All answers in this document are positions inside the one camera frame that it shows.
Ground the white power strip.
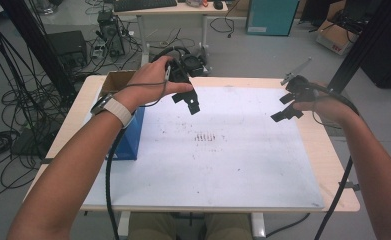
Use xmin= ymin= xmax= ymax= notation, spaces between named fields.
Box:
xmin=91 ymin=39 xmax=106 ymax=59

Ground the thin grey right wrist cord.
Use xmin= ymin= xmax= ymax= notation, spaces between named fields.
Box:
xmin=312 ymin=99 xmax=342 ymax=129

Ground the thin grey left wrist cord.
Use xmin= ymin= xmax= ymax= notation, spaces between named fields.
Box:
xmin=124 ymin=71 xmax=171 ymax=108

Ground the person's left leg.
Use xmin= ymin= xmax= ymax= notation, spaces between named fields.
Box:
xmin=127 ymin=213 xmax=177 ymax=240

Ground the person's right leg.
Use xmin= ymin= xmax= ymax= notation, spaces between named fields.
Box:
xmin=204 ymin=213 xmax=253 ymax=240

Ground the black computer tower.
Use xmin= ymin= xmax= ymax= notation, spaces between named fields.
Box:
xmin=97 ymin=11 xmax=126 ymax=58

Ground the thin grey wrist cord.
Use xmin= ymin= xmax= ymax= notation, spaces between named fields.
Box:
xmin=124 ymin=71 xmax=171 ymax=108
xmin=312 ymin=99 xmax=342 ymax=129

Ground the thick black right gripper cable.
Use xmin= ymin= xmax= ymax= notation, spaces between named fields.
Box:
xmin=307 ymin=83 xmax=361 ymax=240

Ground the black keyboard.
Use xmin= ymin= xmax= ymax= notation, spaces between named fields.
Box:
xmin=113 ymin=0 xmax=178 ymax=13

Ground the person's leg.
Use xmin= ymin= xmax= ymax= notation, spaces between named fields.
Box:
xmin=204 ymin=213 xmax=253 ymax=240
xmin=127 ymin=213 xmax=177 ymax=240

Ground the black looped floor cable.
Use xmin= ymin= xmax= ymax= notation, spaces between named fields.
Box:
xmin=209 ymin=16 xmax=236 ymax=38

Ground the light wooden table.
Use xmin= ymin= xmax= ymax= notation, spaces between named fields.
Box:
xmin=22 ymin=74 xmax=361 ymax=240

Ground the blue cardboard box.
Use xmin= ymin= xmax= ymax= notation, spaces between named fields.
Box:
xmin=97 ymin=69 xmax=146 ymax=162

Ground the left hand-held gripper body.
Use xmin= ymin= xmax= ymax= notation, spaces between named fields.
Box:
xmin=165 ymin=54 xmax=208 ymax=85

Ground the teal cabinet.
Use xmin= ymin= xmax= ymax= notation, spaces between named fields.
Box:
xmin=245 ymin=0 xmax=300 ymax=37

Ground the short black looped cable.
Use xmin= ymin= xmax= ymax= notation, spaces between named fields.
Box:
xmin=152 ymin=45 xmax=191 ymax=63

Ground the brown cardboard box red print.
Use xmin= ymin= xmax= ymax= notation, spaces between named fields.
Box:
xmin=315 ymin=19 xmax=359 ymax=56

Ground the person's left hand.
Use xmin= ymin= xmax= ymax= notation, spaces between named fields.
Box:
xmin=114 ymin=54 xmax=195 ymax=113

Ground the white table mat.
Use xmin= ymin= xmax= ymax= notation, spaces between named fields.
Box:
xmin=82 ymin=85 xmax=325 ymax=212

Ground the black box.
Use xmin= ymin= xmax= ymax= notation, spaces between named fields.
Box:
xmin=47 ymin=30 xmax=89 ymax=68

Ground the white desk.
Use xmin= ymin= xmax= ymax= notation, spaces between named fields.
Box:
xmin=112 ymin=1 xmax=229 ymax=76

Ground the white wristwatch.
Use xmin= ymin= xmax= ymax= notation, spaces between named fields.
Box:
xmin=90 ymin=93 xmax=136 ymax=129

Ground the person's right hand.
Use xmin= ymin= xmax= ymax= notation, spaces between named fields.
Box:
xmin=292 ymin=81 xmax=359 ymax=126

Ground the thick black left gripper cable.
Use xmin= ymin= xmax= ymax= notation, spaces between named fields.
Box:
xmin=104 ymin=128 xmax=127 ymax=240

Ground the black cabinet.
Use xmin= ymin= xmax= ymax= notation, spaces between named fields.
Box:
xmin=359 ymin=13 xmax=391 ymax=89

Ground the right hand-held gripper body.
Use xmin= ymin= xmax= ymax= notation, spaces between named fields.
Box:
xmin=280 ymin=56 xmax=318 ymax=103

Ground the thick black gripper cable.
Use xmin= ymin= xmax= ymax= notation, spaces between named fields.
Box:
xmin=104 ymin=128 xmax=127 ymax=240
xmin=307 ymin=83 xmax=361 ymax=240

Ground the black metal column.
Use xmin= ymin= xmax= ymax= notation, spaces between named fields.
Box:
xmin=0 ymin=0 xmax=79 ymax=108
xmin=327 ymin=0 xmax=391 ymax=98

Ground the dark grey floor pad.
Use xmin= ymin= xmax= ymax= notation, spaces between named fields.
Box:
xmin=11 ymin=119 xmax=64 ymax=158

